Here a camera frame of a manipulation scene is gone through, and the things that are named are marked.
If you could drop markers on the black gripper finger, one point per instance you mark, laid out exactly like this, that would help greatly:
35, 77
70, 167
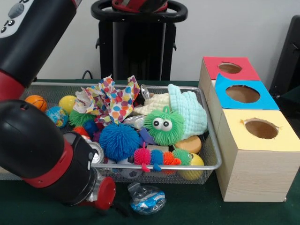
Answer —
122, 209
102, 212

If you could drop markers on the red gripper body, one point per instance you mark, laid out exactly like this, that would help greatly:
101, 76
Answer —
106, 192

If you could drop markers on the crushed clear plastic bottle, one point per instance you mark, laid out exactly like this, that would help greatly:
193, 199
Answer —
146, 199

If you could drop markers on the green spiky rubber ball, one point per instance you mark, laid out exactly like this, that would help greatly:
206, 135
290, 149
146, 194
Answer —
164, 136

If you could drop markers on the colourful polka-dot cloth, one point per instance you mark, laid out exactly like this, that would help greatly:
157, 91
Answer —
112, 100

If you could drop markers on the cream knit cloth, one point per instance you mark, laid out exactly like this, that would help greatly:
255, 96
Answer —
154, 103

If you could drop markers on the mint green cloth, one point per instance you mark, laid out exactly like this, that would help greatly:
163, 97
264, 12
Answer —
194, 114

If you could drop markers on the shallow silver mesh bin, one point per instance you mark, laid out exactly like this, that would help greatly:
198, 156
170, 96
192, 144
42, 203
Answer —
206, 140

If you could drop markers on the wooden three-hole box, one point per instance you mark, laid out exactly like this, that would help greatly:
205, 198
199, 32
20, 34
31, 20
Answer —
257, 178

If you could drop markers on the silver-top drink can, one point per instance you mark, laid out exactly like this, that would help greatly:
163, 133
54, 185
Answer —
97, 150

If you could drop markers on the rainbow spiky caterpillar toy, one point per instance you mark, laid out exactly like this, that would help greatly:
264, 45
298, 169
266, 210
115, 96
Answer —
143, 157

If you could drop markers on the blue spiky rubber ball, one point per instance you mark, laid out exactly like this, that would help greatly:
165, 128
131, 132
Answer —
119, 141

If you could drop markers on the dark green table cloth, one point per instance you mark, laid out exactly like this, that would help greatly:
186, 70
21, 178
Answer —
187, 208

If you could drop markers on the green spiky ball with eyes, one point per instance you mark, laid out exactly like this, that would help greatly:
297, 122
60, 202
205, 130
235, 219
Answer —
80, 118

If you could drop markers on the yellow smiley ball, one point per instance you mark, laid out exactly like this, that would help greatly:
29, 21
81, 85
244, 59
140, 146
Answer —
197, 161

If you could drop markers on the round orange sponge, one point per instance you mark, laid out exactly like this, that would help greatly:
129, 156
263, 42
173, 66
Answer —
189, 144

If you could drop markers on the black upright panel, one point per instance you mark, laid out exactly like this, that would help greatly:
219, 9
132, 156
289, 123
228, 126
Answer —
290, 47

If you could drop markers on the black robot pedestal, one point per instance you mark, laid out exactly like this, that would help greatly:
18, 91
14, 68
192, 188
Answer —
140, 47

